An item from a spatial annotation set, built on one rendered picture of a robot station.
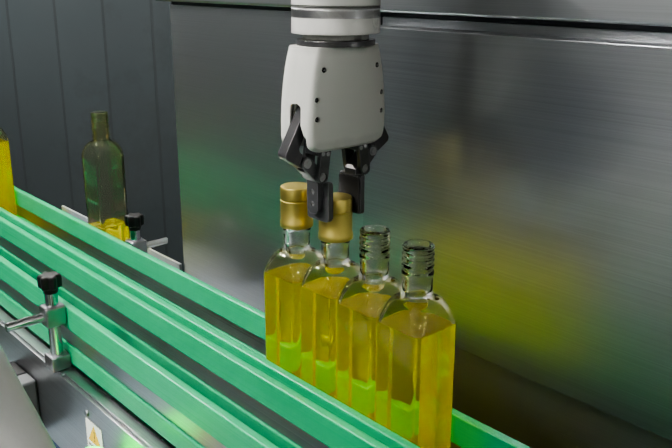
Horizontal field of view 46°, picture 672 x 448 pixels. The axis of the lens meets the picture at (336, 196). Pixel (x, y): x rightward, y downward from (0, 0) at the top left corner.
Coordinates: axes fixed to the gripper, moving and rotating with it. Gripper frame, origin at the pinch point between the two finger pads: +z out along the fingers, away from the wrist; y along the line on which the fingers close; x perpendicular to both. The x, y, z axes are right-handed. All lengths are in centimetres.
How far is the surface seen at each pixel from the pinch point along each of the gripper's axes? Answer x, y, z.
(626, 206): 24.4, -12.0, -1.9
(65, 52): -258, -83, 8
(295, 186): -5.6, 0.7, 0.0
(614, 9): 21.2, -12.8, -18.4
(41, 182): -270, -72, 63
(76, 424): -32.1, 15.9, 34.0
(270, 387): -3.1, 6.5, 20.2
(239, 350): -11.6, 4.4, 19.8
